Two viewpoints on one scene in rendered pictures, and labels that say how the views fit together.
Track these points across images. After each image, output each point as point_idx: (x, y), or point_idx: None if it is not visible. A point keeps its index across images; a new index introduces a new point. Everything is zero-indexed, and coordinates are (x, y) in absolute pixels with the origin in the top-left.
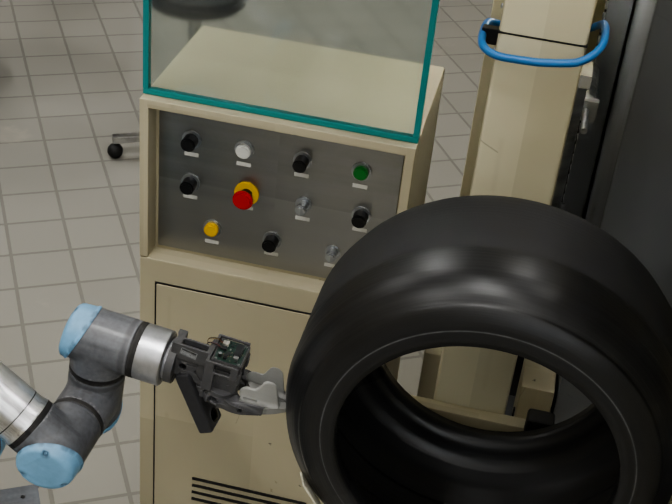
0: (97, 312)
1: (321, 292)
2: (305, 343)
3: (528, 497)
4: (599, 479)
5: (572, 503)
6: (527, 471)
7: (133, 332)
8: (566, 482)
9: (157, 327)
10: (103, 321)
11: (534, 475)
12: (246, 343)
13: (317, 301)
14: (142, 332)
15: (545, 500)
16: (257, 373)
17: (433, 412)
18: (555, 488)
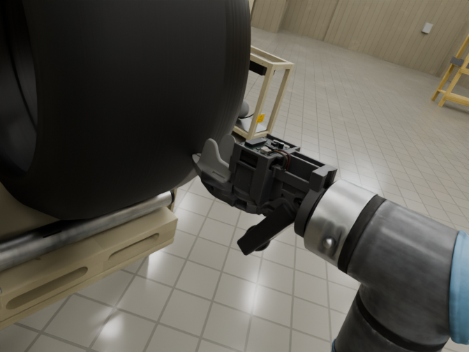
0: (459, 233)
1: (181, 22)
2: (248, 28)
3: (25, 147)
4: (4, 95)
5: (28, 114)
6: (2, 146)
7: (389, 200)
8: (3, 122)
9: (353, 195)
10: (442, 224)
11: (3, 142)
12: (239, 144)
13: (195, 26)
14: (377, 195)
15: (25, 135)
16: (225, 162)
17: (10, 176)
18: (10, 131)
